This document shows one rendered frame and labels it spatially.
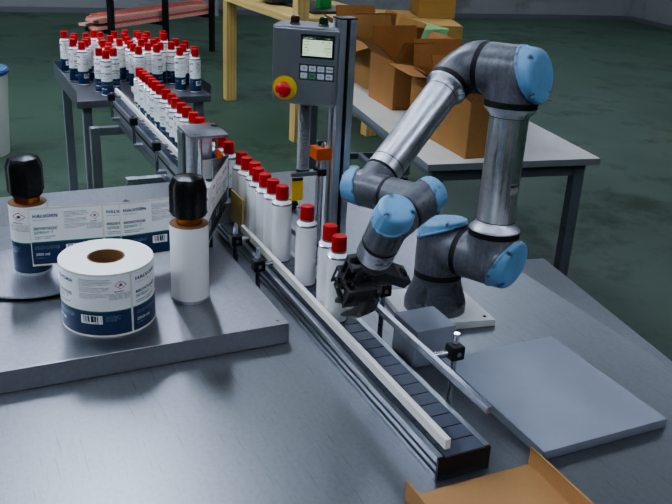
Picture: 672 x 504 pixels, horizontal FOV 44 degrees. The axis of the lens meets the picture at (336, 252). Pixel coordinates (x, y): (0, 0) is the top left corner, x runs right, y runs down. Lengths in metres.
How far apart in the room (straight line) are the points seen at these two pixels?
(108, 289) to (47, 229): 0.34
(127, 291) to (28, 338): 0.23
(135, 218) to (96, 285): 0.34
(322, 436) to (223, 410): 0.21
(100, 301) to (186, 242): 0.24
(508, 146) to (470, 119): 1.69
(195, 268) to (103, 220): 0.29
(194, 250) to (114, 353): 0.30
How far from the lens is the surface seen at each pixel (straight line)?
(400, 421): 1.60
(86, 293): 1.82
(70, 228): 2.09
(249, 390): 1.74
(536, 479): 1.57
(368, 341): 1.83
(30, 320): 1.96
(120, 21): 9.27
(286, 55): 2.10
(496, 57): 1.85
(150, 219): 2.11
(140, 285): 1.83
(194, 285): 1.95
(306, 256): 2.02
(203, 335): 1.84
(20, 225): 2.09
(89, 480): 1.54
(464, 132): 3.58
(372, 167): 1.72
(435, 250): 1.97
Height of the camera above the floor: 1.76
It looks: 23 degrees down
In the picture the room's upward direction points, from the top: 3 degrees clockwise
